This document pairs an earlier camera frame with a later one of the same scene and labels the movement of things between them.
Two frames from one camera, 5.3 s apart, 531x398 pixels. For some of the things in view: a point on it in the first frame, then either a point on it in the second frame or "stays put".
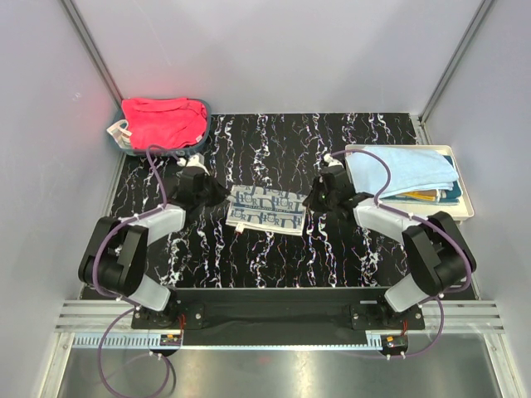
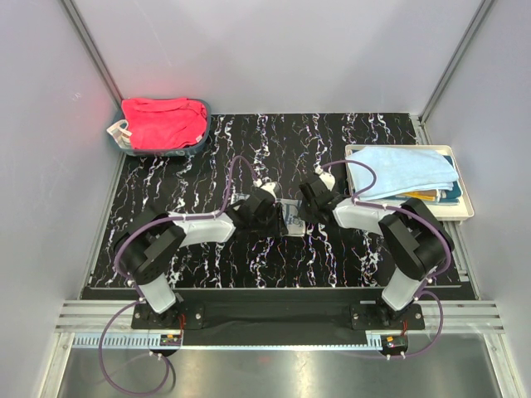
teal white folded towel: x=444 y=197 stays put
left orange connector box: x=171 y=340 stays put
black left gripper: x=221 y=193 -> x=276 y=230
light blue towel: x=411 y=170 stays put
